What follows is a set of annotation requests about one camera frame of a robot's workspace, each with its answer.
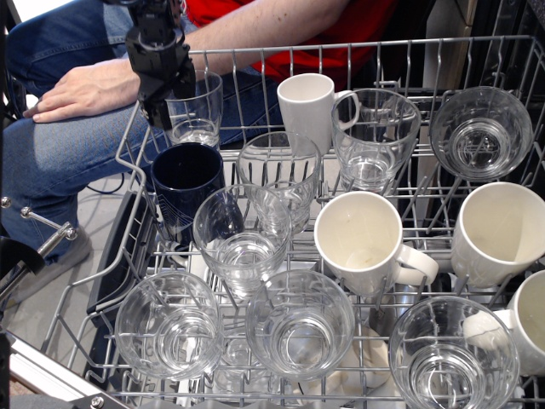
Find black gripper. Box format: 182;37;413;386
126;29;196;130

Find blue denim jeans legs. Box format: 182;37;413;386
0;0;284;266

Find chrome metal handle left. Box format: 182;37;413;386
1;196;85;258

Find white mug back centre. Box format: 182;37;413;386
277;73;360;155

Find person's bare hand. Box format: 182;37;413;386
23;59;140;124

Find clear glass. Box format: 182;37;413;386
236;131;322;234
429;86;533;182
331;89;422;195
193;184;291;298
388;296;519;408
245;269;355;381
114;271;224;380

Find grey shoe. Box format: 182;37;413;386
8;228;92;308

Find large white mug right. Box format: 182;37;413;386
450;181;544;288

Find clear glass far right back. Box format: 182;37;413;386
429;86;533;182

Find dark blue ceramic mug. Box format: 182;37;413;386
151;142;225;250

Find person's bare forearm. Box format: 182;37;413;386
186;0;348;74

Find clear glass centre back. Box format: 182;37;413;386
236;131;322;234

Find clear glass front left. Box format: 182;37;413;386
114;271;224;380

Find white mug far right edge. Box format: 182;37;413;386
462;269;545;377

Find grey wire dishwasher rack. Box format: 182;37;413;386
42;35;544;408

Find red shirt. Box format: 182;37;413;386
186;1;398;88

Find white cloth under rack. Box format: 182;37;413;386
293;326;405;408

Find white mug centre with handle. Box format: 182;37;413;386
314;192;439;298

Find clear glass cup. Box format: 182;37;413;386
166;70;223;150

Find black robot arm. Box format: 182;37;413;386
109;1;196;130

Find clear glass front right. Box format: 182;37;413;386
388;296;519;408

